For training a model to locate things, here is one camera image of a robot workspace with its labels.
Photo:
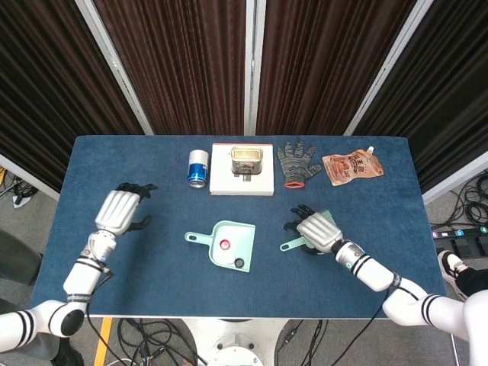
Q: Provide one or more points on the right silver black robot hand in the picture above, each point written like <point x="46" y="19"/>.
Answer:
<point x="318" y="230"/>

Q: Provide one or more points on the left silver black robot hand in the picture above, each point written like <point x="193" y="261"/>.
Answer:
<point x="116" y="209"/>

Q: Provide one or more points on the mint green hand brush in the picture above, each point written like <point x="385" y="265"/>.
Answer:
<point x="290" y="244"/>

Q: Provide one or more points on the mint green plastic dustpan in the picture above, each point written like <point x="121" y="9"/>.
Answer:
<point x="236" y="236"/>

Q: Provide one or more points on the black bottle cap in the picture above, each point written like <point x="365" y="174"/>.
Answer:
<point x="239" y="262"/>

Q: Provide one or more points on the red bottle cap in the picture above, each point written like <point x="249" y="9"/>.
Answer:
<point x="225" y="244"/>

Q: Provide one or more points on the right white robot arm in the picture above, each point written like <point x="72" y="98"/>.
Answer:
<point x="375" y="272"/>

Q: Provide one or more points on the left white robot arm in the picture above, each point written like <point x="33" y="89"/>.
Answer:
<point x="82" y="274"/>

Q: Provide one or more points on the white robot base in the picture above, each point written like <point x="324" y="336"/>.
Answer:
<point x="236" y="339"/>

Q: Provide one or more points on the grey knitted work glove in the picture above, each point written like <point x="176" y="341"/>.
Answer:
<point x="295" y="164"/>

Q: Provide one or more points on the orange spout pouch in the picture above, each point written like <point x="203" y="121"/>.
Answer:
<point x="350" y="167"/>

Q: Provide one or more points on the white flat box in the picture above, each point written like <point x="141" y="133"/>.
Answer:
<point x="263" y="185"/>

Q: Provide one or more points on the blue soda can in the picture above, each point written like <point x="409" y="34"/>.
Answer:
<point x="198" y="169"/>

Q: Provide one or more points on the black luncheon meat tin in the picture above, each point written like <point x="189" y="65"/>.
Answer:
<point x="246" y="160"/>

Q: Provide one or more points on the blue table cloth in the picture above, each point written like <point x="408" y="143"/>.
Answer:
<point x="228" y="293"/>

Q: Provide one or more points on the white black sneaker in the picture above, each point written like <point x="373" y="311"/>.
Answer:
<point x="451" y="267"/>

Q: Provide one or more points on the black floor pedal box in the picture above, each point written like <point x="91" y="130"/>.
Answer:
<point x="463" y="246"/>

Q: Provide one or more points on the dark brown curtain panel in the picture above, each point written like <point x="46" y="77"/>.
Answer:
<point x="183" y="65"/>
<point x="45" y="76"/>
<point x="324" y="65"/>
<point x="450" y="76"/>

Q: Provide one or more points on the black trouser leg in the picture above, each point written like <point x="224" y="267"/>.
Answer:
<point x="474" y="280"/>

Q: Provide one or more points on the white frame bar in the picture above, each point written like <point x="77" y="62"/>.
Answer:
<point x="30" y="178"/>
<point x="457" y="178"/>

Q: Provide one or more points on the white table frame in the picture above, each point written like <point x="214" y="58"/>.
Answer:
<point x="228" y="316"/>

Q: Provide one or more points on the white frame post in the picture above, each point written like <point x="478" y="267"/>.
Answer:
<point x="384" y="72"/>
<point x="115" y="65"/>
<point x="253" y="65"/>

